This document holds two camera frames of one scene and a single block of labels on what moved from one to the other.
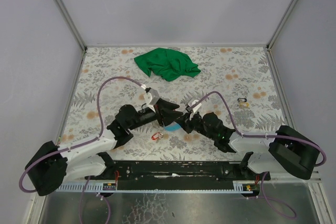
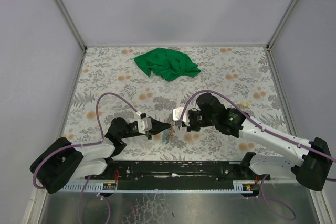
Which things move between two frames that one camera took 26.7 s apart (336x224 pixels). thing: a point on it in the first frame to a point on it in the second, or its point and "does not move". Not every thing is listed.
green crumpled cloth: (169, 64) does not move
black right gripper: (189, 123) to (189, 120)
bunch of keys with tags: (172, 128) to (165, 136)
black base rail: (178, 175) does not move
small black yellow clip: (244, 105) does not move
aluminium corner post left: (60, 1) does not move
